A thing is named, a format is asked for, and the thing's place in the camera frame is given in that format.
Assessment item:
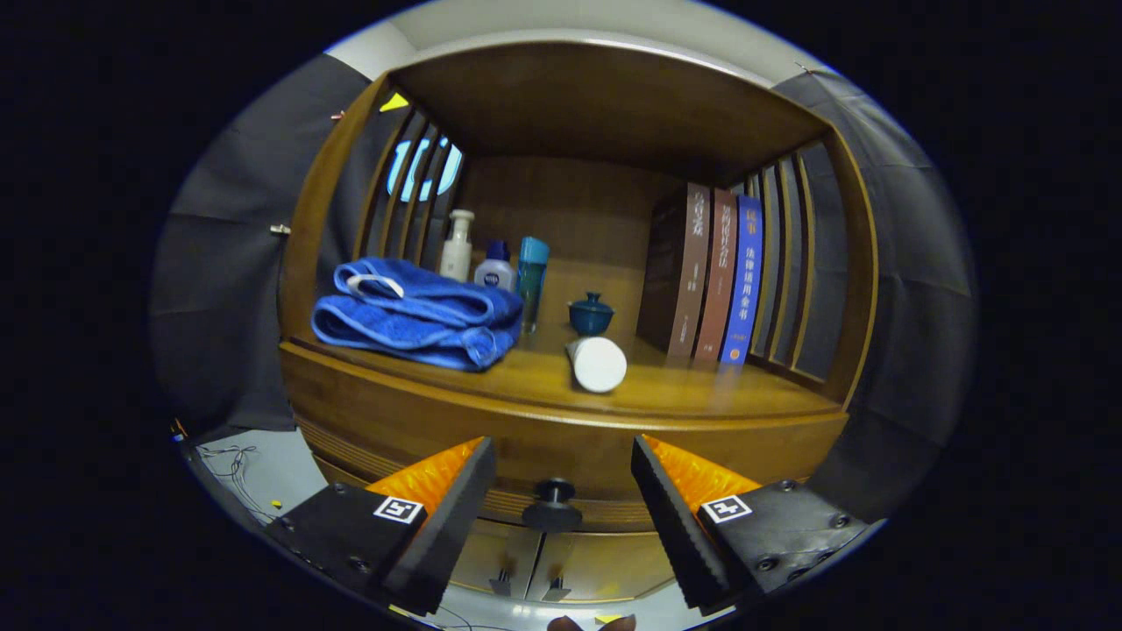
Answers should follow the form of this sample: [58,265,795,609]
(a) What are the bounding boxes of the white bottle with blue cap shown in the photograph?
[474,240,516,292]

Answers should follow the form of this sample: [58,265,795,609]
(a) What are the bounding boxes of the white pump bottle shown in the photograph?
[438,209,475,283]

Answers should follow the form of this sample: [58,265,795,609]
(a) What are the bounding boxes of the wooden drawer with black knob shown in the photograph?
[294,386,849,534]

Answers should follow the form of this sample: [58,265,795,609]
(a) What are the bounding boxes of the reddish brown book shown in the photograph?
[694,188,739,362]

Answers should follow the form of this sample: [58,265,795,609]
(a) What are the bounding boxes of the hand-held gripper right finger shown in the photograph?
[631,434,869,614]

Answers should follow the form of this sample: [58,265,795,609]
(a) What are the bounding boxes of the blue book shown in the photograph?
[721,195,763,365]

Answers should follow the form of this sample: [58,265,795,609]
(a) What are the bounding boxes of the folded blue towel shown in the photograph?
[312,256,525,372]

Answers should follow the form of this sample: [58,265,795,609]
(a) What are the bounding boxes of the brown wooden cabinet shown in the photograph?
[279,39,880,606]

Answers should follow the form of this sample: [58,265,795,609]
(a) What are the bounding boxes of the wooden countertop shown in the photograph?
[294,320,842,420]

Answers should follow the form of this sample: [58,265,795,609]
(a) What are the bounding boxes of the white and green tube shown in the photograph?
[566,337,628,393]

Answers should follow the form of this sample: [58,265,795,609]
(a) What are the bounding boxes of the dark blue lidded teacup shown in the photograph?
[568,292,615,337]

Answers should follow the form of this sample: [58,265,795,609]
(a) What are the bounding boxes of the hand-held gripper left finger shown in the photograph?
[266,436,498,617]

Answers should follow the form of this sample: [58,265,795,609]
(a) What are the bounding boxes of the wooden cabinet door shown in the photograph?
[526,528,678,604]
[445,520,544,602]

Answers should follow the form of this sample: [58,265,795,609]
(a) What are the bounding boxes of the clear blue bottle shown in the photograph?
[516,237,551,335]

